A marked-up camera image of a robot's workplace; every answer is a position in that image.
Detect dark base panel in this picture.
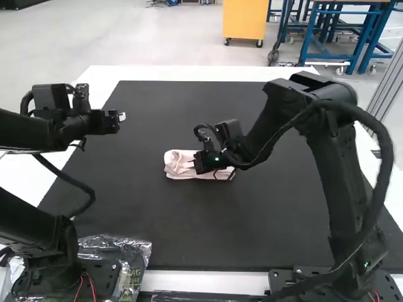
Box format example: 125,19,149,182
150,289,271,302
266,267,396,302

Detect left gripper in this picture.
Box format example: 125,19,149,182
90,109,127,135

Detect silver foil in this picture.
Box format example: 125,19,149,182
77,233,152,302

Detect pale towel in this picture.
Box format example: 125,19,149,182
162,149,236,182

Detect grey aluminium post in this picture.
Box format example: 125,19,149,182
366,47,403,124

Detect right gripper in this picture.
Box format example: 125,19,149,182
192,150,229,175

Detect blue workbench frame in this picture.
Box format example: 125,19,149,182
297,0,395,76
267,0,315,45

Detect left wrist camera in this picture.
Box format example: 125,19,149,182
31,82,91,111

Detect black mat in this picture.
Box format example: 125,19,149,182
37,80,403,272

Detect yellow wheeled cart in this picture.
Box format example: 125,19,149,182
222,0,270,48

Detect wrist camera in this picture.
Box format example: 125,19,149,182
31,82,91,111
215,118,244,141

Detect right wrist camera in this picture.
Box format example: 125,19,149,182
215,118,244,141

